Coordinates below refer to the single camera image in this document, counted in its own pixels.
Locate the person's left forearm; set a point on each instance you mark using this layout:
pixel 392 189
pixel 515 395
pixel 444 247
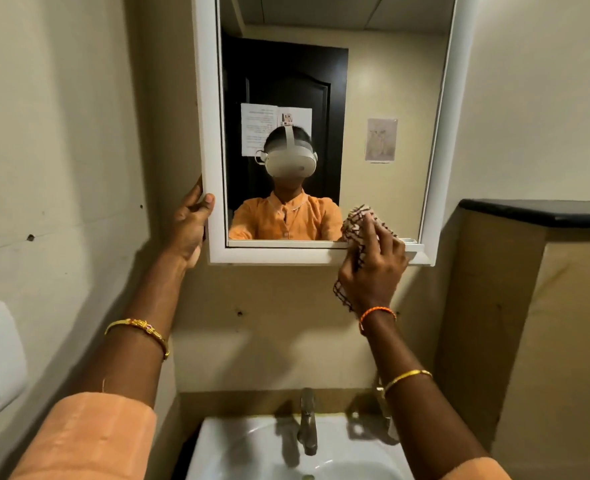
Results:
pixel 125 354

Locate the checked cleaning cloth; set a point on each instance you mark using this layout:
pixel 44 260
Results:
pixel 355 224

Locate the steel wall tumbler holder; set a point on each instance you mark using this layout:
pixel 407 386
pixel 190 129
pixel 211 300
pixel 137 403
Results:
pixel 384 402

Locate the gold bangle with red stones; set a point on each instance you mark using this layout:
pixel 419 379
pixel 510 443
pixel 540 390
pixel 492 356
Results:
pixel 142 326

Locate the person's left hand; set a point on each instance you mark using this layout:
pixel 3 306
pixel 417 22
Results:
pixel 190 229

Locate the steel basin tap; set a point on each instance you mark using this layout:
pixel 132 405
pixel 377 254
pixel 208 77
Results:
pixel 307 424

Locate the person's right forearm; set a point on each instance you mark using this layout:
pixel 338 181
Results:
pixel 420 394

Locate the white ceramic wash basin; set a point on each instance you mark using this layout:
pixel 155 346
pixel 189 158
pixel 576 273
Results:
pixel 235 449

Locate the black stone ledge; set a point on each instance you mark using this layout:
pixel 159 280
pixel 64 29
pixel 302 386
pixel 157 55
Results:
pixel 549 213

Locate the plain gold bangle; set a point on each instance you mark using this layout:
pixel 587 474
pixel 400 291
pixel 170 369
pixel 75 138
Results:
pixel 407 374

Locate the white framed mirror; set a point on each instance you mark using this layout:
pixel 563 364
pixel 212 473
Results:
pixel 400 84

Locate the white wall plate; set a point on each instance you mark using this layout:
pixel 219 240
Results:
pixel 2 359

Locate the person's right hand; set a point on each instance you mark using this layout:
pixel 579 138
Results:
pixel 375 279

